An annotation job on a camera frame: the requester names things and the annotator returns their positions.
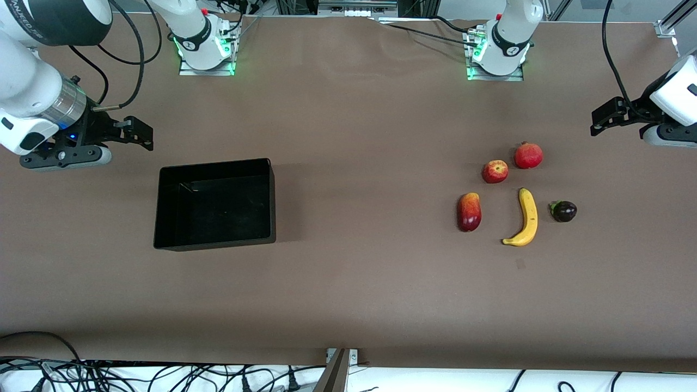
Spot black rectangular plastic box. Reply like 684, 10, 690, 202
154, 158, 276, 252

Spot red yellow apple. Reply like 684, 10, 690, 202
482, 160, 509, 184

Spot yellow banana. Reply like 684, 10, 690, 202
502, 188, 538, 247

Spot red pomegranate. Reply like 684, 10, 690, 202
515, 142, 543, 170

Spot dark purple mangosteen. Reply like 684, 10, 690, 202
549, 200, 578, 223

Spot red yellow mango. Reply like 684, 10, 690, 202
457, 192, 482, 233

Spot metal socket strip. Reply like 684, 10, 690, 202
317, 0, 398, 18

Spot brown table cover sheet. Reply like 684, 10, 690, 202
0, 11, 697, 372

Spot dark slanted beam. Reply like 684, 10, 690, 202
312, 348, 350, 392

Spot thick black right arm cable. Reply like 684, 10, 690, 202
91, 0, 145, 111

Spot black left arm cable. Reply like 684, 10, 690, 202
601, 0, 635, 107

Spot aluminium frame profile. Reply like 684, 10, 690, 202
655, 0, 697, 39

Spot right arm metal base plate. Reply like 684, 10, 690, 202
179, 19, 240, 77

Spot thin looping black cable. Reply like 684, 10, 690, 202
97, 0, 164, 66

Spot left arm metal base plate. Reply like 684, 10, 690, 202
466, 30, 524, 82

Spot black cable to arm base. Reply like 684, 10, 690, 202
376, 16, 482, 48

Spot arched black cable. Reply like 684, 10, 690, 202
0, 330, 83, 364

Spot tangled black cables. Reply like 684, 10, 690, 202
0, 357, 327, 392

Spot small metal bracket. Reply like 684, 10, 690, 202
326, 348, 359, 365

